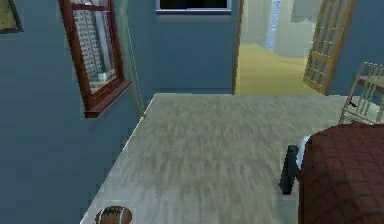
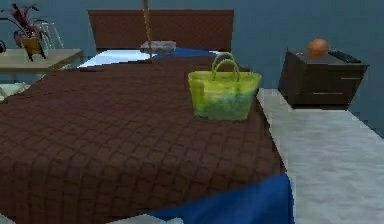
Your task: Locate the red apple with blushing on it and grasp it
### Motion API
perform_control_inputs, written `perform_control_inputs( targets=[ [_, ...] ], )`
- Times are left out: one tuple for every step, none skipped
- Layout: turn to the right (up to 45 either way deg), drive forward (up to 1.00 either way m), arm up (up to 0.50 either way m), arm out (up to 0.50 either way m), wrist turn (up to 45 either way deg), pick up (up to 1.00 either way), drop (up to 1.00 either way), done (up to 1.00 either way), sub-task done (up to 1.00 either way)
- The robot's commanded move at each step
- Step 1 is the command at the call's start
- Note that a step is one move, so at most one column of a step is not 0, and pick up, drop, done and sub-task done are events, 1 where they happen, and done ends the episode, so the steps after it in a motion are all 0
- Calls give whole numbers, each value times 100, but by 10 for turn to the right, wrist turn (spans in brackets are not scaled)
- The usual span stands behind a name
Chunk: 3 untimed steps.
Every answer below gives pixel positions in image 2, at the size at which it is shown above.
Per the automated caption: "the tan wooden pole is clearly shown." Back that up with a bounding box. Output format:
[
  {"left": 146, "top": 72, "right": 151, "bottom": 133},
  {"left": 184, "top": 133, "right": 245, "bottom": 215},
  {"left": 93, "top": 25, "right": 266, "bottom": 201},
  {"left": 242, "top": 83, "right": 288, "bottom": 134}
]
[{"left": 142, "top": 0, "right": 154, "bottom": 62}]

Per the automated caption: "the brown quilted bed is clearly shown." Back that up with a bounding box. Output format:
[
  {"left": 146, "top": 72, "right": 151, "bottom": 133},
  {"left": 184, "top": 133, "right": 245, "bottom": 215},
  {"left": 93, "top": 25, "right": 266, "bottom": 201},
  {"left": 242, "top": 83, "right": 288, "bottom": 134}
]
[{"left": 0, "top": 9, "right": 296, "bottom": 224}]

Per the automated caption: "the purple house plant gold pot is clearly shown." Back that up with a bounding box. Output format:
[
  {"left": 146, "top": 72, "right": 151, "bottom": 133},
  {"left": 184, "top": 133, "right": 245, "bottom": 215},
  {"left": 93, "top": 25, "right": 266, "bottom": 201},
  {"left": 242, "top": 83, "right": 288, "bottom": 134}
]
[{"left": 0, "top": 3, "right": 51, "bottom": 62}]

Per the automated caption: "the grey folded pillow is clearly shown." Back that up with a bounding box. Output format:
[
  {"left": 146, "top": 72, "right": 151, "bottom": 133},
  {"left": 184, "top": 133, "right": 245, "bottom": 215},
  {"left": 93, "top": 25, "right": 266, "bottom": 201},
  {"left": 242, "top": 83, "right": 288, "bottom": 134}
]
[{"left": 139, "top": 40, "right": 177, "bottom": 55}]

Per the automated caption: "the beige side table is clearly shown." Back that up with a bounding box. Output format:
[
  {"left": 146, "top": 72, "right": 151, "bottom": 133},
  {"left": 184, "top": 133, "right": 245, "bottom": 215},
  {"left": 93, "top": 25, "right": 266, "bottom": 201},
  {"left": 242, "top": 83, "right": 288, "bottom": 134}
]
[{"left": 0, "top": 48, "right": 84, "bottom": 75}]

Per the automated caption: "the dark brown nightstand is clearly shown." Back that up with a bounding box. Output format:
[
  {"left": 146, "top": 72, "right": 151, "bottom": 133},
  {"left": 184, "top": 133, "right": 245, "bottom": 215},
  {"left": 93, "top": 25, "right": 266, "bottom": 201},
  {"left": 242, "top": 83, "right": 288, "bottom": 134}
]
[{"left": 278, "top": 48, "right": 370, "bottom": 111}]

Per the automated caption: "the clear wire chair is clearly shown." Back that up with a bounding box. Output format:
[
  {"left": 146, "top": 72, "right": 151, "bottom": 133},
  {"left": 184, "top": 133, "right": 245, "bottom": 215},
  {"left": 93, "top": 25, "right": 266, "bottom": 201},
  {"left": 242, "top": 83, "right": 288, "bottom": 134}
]
[{"left": 39, "top": 21, "right": 65, "bottom": 50}]

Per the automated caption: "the black remote control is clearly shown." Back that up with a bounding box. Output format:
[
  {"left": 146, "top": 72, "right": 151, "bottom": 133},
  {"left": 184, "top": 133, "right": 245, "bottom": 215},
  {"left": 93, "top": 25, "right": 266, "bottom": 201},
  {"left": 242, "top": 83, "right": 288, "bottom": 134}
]
[{"left": 327, "top": 49, "right": 362, "bottom": 64}]

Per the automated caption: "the orange basketball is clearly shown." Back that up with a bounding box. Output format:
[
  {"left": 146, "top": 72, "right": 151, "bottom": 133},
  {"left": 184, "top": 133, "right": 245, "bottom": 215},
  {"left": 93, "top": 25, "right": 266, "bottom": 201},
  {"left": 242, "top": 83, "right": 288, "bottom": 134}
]
[{"left": 306, "top": 38, "right": 330, "bottom": 59}]

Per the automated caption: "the yellow green woven basket bag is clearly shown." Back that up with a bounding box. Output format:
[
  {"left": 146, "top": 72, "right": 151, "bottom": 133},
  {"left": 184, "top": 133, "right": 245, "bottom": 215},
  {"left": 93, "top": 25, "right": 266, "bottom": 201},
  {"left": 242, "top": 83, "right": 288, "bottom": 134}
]
[{"left": 187, "top": 51, "right": 262, "bottom": 122}]

